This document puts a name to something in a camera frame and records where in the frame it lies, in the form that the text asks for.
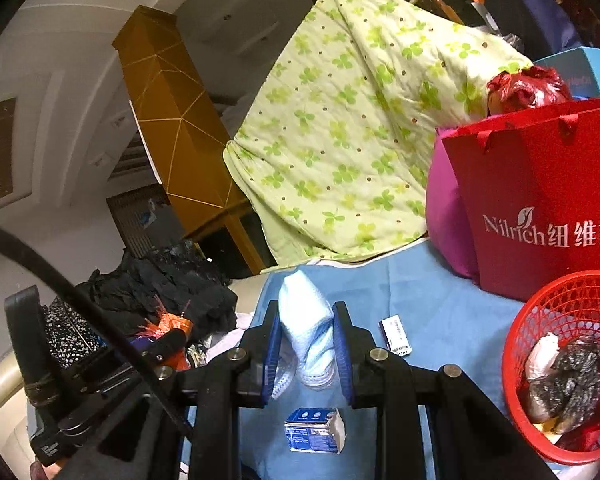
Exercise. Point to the black dotted cloth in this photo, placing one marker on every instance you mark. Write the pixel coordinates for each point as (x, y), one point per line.
(65, 330)

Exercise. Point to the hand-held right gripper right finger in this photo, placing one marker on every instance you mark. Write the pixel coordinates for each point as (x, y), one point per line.
(342, 355)

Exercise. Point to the red mesh basket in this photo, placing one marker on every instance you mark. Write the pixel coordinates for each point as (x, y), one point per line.
(545, 305)

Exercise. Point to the light blue box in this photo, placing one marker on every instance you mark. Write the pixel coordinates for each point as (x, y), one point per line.
(590, 67)

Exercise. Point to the black cloth pile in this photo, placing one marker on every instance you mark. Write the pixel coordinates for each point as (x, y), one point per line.
(180, 280)

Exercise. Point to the light blue mesh cloth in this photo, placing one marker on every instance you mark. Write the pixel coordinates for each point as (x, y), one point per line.
(305, 320)

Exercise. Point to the blue blanket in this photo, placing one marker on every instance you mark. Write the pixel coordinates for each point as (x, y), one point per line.
(430, 310)

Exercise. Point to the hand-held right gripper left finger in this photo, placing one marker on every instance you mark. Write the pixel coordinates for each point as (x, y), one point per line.
(272, 355)

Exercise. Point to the dark lattice panel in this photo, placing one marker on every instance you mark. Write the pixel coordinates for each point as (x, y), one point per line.
(130, 220)

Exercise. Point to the orange-brown wooden cabinet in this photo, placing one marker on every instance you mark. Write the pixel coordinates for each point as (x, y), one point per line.
(160, 85)

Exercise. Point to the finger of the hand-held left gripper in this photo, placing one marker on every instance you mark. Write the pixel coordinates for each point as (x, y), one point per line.
(172, 341)

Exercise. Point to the white wad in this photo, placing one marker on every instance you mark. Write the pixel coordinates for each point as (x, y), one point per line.
(542, 357)

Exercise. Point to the grey wad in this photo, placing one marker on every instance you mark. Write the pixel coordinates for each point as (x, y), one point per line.
(570, 375)

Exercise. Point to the green floral quilt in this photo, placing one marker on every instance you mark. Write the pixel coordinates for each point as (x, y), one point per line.
(340, 135)

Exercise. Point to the blue carton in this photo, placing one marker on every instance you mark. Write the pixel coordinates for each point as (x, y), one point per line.
(310, 432)

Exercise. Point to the red plastic bag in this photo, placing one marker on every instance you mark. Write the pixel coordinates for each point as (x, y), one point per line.
(525, 87)

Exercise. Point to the magenta pillow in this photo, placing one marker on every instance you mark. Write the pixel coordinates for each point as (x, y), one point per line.
(447, 220)

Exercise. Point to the navy bag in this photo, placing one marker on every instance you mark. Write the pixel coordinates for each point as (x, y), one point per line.
(520, 0)

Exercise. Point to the red paper bag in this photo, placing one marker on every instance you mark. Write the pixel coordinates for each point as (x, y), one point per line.
(530, 185)

